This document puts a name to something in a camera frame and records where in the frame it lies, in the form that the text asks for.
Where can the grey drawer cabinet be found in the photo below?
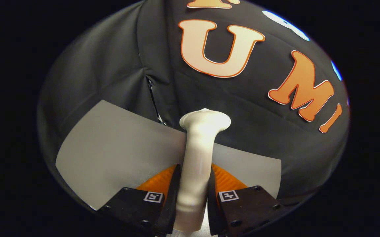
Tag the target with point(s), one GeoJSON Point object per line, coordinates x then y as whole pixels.
{"type": "Point", "coordinates": [117, 154]}

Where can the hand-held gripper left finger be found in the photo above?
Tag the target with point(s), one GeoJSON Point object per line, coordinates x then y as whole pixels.
{"type": "Point", "coordinates": [171, 204]}

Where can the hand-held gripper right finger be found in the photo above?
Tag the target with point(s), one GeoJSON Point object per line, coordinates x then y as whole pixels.
{"type": "Point", "coordinates": [212, 204]}

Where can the white garment steamer head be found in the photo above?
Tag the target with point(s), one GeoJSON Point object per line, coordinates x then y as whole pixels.
{"type": "Point", "coordinates": [198, 158]}

